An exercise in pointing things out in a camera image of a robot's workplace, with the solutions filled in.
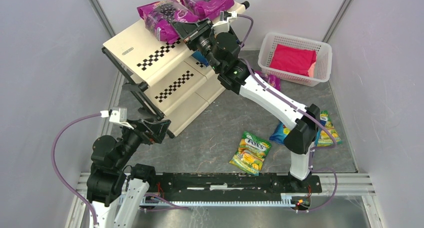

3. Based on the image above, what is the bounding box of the purple grape candy bag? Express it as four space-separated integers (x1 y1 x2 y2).
137 0 199 44
255 71 281 91
180 0 235 20

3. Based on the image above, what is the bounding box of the green Fox's candy bag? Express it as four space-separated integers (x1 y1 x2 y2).
229 131 272 176

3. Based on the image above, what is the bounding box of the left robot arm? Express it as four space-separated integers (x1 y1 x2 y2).
86 119 171 227

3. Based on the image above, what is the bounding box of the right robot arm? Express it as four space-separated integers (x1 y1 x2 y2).
171 19 320 180

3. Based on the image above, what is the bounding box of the blue candy bag on shelf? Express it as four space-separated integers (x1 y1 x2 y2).
191 51 209 66

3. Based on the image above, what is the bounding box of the cream three-tier shelf rack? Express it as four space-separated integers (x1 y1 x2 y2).
101 0 252 139

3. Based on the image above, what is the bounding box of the blue Blendy candy bag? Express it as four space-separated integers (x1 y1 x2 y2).
269 122 291 145

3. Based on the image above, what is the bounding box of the green lemon candy bag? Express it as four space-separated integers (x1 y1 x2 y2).
314 110 343 147

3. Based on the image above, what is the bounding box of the pink cloth in basket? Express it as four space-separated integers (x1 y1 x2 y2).
269 45 317 77

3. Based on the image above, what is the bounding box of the white plastic basket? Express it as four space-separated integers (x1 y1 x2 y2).
257 32 333 87

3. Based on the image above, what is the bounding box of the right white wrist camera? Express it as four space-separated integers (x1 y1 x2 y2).
212 11 238 35

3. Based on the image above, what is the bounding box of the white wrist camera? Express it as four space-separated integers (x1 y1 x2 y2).
212 11 238 35
100 107 134 129

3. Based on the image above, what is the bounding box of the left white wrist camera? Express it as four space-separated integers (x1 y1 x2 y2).
100 107 134 129

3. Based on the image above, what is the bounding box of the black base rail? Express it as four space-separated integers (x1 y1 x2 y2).
148 173 323 201

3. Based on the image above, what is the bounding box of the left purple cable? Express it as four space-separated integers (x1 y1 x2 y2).
50 113 104 228

